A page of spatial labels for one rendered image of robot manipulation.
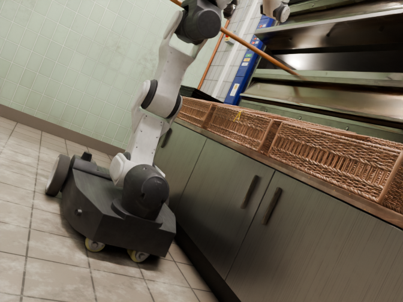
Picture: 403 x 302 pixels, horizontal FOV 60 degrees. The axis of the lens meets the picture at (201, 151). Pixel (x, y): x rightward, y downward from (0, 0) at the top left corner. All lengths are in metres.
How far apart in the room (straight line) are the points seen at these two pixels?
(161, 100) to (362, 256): 1.00
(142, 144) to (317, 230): 0.84
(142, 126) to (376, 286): 1.08
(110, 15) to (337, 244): 2.80
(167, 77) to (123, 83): 1.78
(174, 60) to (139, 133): 0.37
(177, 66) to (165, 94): 0.15
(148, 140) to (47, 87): 1.85
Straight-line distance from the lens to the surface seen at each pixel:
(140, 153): 1.54
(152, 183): 1.27
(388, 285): 0.93
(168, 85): 1.58
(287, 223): 1.16
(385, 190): 1.03
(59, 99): 3.29
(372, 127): 1.79
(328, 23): 2.15
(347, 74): 2.06
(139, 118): 1.58
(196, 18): 1.47
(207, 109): 2.00
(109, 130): 3.37
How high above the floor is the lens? 0.57
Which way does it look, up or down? 3 degrees down
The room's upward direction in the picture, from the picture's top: 24 degrees clockwise
